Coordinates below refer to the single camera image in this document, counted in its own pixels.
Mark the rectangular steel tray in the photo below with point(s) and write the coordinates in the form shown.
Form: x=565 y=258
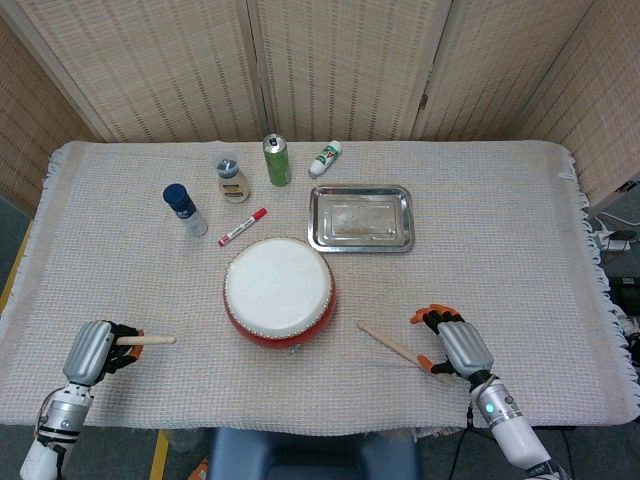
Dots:
x=361 y=220

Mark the brass screen hinge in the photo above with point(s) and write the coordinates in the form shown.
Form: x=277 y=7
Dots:
x=424 y=101

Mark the red white marker pen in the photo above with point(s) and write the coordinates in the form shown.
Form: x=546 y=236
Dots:
x=241 y=227

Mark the woven folding screen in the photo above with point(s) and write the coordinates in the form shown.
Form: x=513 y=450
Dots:
x=150 y=65

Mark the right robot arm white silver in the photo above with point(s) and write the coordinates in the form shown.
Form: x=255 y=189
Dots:
x=510 y=430

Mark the black box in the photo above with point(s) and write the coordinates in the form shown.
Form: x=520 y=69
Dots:
x=625 y=295

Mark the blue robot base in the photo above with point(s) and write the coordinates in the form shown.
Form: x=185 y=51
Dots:
x=310 y=457

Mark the tall green drink can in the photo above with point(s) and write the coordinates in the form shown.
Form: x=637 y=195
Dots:
x=277 y=165

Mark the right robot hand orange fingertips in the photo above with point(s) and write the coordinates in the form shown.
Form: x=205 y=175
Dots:
x=465 y=347

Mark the beige sauce bottle blue cap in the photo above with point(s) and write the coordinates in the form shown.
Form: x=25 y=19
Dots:
x=233 y=187

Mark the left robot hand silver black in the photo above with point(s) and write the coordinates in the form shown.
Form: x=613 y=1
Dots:
x=90 y=350

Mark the small white green bottle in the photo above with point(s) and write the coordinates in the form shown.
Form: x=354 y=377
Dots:
x=324 y=160

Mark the beige woven tablecloth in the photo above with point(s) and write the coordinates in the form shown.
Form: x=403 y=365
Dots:
x=500 y=280

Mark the red drum white skin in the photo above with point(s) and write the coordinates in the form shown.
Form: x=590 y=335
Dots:
x=277 y=287

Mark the white power strip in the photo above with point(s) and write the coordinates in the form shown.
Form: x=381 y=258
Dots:
x=616 y=245

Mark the wooden drumstick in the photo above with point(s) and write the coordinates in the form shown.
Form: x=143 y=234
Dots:
x=155 y=340
x=390 y=344

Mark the white bottle dark blue cap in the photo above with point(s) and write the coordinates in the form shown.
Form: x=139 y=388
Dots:
x=185 y=210

